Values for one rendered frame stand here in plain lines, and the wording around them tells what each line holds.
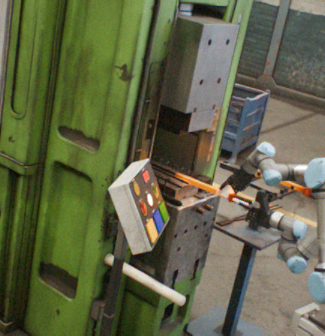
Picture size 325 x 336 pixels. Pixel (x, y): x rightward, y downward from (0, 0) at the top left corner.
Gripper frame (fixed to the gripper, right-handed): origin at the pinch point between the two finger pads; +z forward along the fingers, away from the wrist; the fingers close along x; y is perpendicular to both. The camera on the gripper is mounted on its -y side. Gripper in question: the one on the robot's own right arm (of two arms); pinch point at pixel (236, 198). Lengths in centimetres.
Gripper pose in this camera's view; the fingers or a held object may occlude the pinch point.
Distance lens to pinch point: 289.6
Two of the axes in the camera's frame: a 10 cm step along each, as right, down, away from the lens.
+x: 6.0, -1.7, 7.8
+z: -7.8, -3.4, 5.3
